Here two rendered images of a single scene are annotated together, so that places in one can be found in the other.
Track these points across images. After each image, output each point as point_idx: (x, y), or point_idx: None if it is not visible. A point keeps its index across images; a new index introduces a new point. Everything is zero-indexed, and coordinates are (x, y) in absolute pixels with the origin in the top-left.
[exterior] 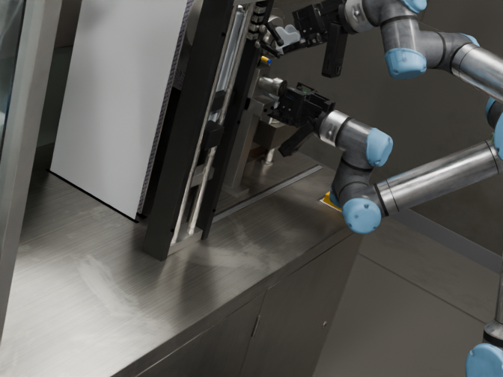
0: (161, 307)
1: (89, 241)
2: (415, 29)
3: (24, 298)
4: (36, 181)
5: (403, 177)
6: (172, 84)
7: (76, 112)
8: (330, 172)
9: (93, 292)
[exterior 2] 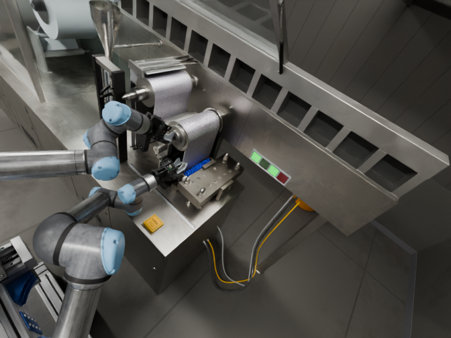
0: (76, 140)
1: None
2: (97, 125)
3: (87, 116)
4: None
5: (92, 196)
6: (135, 108)
7: None
8: (188, 231)
9: (88, 129)
